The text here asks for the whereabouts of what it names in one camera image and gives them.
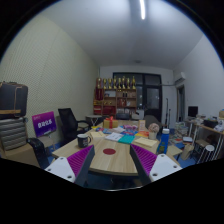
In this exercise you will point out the blue book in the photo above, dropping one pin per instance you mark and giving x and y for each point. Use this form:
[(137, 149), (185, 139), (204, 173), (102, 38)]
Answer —
[(128, 132)]

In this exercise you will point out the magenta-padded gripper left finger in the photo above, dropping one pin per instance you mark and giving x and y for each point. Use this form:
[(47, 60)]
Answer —
[(61, 166)]

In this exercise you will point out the small round white table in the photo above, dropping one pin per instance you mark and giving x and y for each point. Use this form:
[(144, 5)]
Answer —
[(94, 117)]

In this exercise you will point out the black computer monitor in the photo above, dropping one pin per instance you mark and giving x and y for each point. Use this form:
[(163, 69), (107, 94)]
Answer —
[(192, 111)]

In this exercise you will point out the white air conditioner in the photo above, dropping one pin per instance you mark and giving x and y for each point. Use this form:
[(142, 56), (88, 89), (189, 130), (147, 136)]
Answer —
[(180, 78)]

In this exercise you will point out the orange standing card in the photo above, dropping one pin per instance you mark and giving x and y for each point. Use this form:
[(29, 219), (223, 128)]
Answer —
[(141, 125)]

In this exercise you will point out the teal book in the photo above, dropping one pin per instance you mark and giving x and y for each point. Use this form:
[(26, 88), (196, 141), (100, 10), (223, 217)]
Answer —
[(126, 139)]

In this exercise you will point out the pink flowers in cup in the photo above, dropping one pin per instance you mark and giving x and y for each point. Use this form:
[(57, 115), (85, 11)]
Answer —
[(153, 129)]

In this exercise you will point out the flat round red coaster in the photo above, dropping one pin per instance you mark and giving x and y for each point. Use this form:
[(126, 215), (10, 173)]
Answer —
[(109, 151)]

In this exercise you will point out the yellow gift box red ribbon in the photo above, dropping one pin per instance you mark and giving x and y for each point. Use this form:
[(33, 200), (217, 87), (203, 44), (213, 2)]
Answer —
[(110, 124)]

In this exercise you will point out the white-legged side desk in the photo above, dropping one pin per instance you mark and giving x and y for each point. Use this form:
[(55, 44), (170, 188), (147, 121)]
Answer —
[(208, 128)]

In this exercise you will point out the small wooden side table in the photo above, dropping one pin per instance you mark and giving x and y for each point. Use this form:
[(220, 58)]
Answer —
[(174, 150)]

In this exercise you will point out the black office chair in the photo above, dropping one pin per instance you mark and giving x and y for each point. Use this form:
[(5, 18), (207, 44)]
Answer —
[(68, 123)]

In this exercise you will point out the pile of books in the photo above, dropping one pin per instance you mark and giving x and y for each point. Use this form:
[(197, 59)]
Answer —
[(180, 131)]

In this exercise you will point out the black case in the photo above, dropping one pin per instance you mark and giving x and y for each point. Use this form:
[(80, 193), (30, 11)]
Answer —
[(210, 123)]

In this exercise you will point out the grey armchair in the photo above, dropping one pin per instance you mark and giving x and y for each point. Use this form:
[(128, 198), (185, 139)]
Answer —
[(151, 119)]

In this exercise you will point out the grey ribbed case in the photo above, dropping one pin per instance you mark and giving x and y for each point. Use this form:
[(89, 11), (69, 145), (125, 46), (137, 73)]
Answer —
[(12, 133)]

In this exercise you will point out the black framed glass door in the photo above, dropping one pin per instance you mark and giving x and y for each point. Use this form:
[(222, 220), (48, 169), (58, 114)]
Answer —
[(148, 96)]

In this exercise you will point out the black tripod stand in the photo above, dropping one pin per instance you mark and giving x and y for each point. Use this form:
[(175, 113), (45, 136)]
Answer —
[(166, 113)]

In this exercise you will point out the pink package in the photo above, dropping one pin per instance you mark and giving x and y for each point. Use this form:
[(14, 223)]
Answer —
[(129, 127)]

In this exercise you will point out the dark wooden-top stool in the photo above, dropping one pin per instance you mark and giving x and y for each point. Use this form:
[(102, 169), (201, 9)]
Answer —
[(202, 142)]

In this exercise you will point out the orange book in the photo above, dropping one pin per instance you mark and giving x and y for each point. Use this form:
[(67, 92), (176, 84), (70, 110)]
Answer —
[(142, 134)]

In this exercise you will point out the white round stool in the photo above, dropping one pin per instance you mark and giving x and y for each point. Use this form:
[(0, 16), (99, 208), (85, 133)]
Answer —
[(209, 148)]

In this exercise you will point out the white open book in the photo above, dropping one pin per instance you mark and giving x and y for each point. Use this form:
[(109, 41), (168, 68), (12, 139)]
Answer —
[(114, 136)]

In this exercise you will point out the wooden trophy shelf unit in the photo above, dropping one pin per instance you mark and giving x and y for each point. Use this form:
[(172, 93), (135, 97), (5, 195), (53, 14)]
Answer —
[(115, 100)]

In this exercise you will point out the dark brown bag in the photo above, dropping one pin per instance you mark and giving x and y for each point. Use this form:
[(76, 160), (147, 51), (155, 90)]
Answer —
[(12, 98)]

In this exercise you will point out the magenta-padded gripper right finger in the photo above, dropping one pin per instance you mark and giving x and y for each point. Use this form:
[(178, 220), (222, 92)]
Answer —
[(163, 166)]

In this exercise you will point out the black mug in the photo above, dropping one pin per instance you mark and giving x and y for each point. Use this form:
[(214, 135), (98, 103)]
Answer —
[(82, 140)]

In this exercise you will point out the purple sign board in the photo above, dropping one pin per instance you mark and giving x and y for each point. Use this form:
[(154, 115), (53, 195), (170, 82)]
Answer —
[(43, 124)]

